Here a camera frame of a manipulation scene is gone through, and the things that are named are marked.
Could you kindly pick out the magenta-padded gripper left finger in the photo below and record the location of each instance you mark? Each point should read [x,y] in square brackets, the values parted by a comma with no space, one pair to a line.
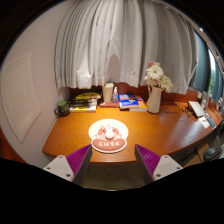
[62,166]

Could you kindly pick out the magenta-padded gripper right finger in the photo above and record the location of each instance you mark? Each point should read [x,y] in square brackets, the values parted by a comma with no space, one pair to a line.
[164,166]

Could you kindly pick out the white computer mouse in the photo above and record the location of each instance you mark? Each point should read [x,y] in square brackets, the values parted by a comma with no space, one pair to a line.
[109,134]

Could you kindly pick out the white pink cartoon mouse pad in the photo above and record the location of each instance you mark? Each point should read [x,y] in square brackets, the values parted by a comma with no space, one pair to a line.
[108,146]

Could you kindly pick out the dark mug with green inside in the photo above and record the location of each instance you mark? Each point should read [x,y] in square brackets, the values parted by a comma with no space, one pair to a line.
[63,109]

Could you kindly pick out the white and yellow book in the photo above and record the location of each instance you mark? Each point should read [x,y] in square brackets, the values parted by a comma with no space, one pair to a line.
[82,108]

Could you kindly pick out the orange book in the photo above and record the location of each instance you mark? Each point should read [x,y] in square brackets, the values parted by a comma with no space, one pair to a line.
[141,107]

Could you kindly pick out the cream ceramic jug vase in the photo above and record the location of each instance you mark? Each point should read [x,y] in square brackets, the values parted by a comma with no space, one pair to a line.
[154,101]

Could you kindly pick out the white flat box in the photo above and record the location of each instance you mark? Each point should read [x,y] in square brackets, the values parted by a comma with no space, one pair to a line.
[196,108]

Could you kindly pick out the dark brown book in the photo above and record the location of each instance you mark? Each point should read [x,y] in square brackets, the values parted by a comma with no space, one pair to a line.
[83,101]

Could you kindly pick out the yellow and black book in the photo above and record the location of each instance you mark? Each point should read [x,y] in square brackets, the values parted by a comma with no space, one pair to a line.
[87,96]

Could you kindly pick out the blue book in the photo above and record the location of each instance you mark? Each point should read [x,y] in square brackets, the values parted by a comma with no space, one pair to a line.
[128,100]

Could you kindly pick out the red book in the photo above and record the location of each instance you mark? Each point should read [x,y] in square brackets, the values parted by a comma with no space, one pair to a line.
[108,104]

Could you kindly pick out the clear spray bottle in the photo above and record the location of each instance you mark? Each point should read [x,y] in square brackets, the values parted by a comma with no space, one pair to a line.
[115,97]

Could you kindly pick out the cream tumbler cup with lid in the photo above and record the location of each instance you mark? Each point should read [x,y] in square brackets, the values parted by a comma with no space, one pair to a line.
[108,93]

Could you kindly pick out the dark-framed window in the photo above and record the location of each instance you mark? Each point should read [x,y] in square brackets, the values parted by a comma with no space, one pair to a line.
[201,66]

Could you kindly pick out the white pleated curtain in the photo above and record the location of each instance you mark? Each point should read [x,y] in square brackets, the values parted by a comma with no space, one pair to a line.
[116,43]

